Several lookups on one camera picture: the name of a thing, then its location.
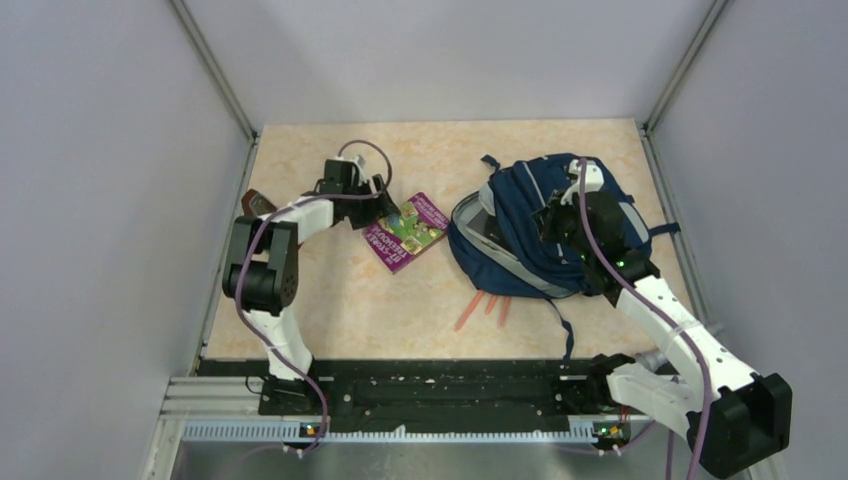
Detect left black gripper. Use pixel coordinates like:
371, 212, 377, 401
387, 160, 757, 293
342, 174, 400, 230

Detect purple picture book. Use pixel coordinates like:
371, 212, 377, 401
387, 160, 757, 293
363, 192, 449, 274

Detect navy blue backpack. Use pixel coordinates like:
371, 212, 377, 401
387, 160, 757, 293
447, 153, 682, 360

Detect dark blue book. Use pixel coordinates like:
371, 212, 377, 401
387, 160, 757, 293
455, 203, 513, 256

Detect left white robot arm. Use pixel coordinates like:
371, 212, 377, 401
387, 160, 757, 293
222, 156, 398, 414

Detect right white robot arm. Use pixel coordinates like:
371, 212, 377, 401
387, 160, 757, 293
535, 191, 793, 479

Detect orange pen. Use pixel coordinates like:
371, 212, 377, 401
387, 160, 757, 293
484, 295, 498, 315
496, 296, 512, 329
454, 290, 485, 331

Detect brown wedge stand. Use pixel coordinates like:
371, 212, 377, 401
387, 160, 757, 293
240, 189, 278, 217

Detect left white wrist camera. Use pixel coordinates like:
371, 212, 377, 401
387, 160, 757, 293
333, 154, 370, 190

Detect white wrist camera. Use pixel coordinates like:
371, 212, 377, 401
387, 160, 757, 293
560, 158, 604, 205
333, 154, 370, 190

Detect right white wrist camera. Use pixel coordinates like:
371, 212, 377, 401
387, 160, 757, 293
560, 158, 604, 205

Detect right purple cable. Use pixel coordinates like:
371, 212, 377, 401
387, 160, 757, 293
574, 157, 717, 480

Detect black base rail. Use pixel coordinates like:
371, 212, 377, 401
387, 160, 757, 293
254, 356, 624, 439

